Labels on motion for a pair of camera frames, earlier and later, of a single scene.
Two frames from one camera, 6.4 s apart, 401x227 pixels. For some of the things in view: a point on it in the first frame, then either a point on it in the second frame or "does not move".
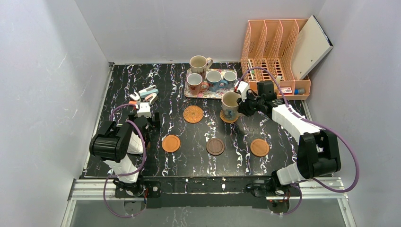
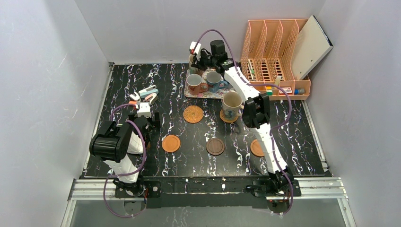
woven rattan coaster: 223,118 does not move
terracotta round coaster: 170,143 does not move
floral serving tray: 206,93 → 203,72
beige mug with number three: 230,106 does not move
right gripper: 248,105 → 203,61
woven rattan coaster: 193,114 does not move
